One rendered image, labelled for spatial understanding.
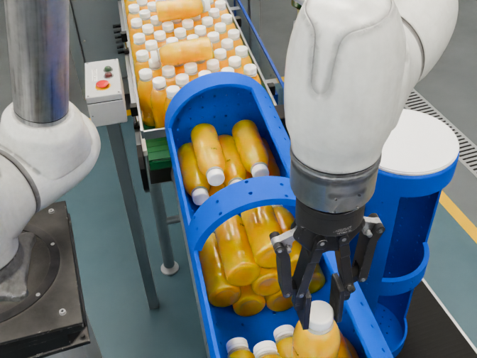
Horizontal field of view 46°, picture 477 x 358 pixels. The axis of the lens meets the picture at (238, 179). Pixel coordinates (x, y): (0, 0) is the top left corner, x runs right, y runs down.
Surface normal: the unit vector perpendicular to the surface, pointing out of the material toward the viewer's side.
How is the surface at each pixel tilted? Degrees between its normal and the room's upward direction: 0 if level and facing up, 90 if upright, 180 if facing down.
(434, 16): 51
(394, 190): 90
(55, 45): 102
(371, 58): 75
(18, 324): 5
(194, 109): 90
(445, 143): 0
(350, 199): 90
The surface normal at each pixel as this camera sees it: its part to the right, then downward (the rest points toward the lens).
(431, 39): 0.64, 0.13
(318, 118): -0.48, 0.57
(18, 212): 0.89, 0.30
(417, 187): 0.06, 0.66
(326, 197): -0.25, 0.65
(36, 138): 0.17, 0.14
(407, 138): -0.04, -0.75
